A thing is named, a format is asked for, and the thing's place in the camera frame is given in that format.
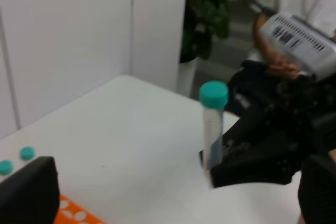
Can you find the row test tube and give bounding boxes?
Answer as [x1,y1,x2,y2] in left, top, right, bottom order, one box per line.
[0,160,14,176]
[19,146,35,161]

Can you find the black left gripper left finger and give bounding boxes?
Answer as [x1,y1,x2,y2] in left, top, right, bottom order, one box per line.
[1,156,60,223]

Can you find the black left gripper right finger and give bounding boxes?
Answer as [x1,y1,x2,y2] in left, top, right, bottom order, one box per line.
[298,155,335,224]

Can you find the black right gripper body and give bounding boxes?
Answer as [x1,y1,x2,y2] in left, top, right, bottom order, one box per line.
[266,74,335,156]

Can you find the teal-capped test tube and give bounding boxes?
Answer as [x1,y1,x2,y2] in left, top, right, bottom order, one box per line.
[199,81,228,188]

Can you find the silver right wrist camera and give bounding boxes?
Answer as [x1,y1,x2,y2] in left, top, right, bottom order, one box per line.
[260,13,335,81]

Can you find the orange test tube rack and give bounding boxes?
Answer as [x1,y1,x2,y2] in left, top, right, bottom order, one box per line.
[54,195,106,224]

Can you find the green potted plant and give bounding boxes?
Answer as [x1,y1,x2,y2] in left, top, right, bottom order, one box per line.
[180,0,268,64]

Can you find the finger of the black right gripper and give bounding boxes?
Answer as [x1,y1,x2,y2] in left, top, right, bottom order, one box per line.
[199,108,286,168]
[210,142,300,188]

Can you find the person in white shirt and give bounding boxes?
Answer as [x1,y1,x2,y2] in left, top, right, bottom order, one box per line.
[225,0,336,120]

